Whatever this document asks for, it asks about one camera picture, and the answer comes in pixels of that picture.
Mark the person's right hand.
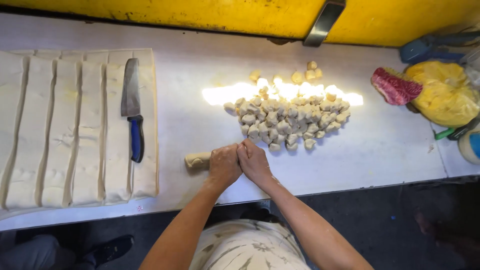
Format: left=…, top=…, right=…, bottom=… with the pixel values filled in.
left=236, top=138, right=275, bottom=185

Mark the person's left hand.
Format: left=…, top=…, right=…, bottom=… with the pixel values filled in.
left=208, top=143, right=243, bottom=185

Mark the pale dough roll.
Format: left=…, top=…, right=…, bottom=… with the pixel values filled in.
left=184, top=151, right=213, bottom=170

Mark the pile of small dough pieces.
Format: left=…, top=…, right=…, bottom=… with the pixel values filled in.
left=223, top=61, right=352, bottom=152

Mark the person's white patterned shirt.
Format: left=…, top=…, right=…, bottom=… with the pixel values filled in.
left=188, top=219, right=311, bottom=270

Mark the yellow metal cabinet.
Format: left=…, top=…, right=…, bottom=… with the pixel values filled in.
left=0, top=0, right=480, bottom=48

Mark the red and white mesh bag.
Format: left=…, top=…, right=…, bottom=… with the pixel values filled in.
left=370, top=67, right=424, bottom=106

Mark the row of flat dough strips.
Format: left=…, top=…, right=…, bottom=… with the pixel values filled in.
left=0, top=48, right=160, bottom=211

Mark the blue plastic scoop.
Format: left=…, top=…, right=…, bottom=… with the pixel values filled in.
left=399, top=31, right=480, bottom=65

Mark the yellow plastic bag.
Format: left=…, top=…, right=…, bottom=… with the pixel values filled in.
left=404, top=61, right=480, bottom=128

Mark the white and blue container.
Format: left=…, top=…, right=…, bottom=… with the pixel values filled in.
left=458, top=127, right=480, bottom=166

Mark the clear plastic bag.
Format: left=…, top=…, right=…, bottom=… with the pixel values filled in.
left=459, top=47, right=480, bottom=89

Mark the blue-handled kitchen knife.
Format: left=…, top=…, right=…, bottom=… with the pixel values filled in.
left=120, top=58, right=146, bottom=164

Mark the grey metal handle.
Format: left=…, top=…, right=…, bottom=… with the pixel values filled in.
left=302, top=0, right=347, bottom=48

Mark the green plastic handle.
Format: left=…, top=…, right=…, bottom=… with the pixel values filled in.
left=434, top=127, right=455, bottom=141

